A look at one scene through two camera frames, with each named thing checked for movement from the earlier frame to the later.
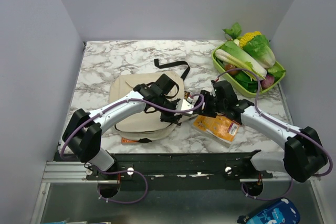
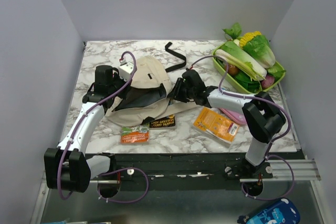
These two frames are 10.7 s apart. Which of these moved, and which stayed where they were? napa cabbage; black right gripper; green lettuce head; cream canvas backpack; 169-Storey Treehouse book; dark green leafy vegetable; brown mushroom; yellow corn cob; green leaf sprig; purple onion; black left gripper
Moved: 169-Storey Treehouse book; black left gripper; black right gripper; cream canvas backpack
Stayed: napa cabbage; yellow corn cob; dark green leafy vegetable; green leaf sprig; purple onion; green lettuce head; brown mushroom
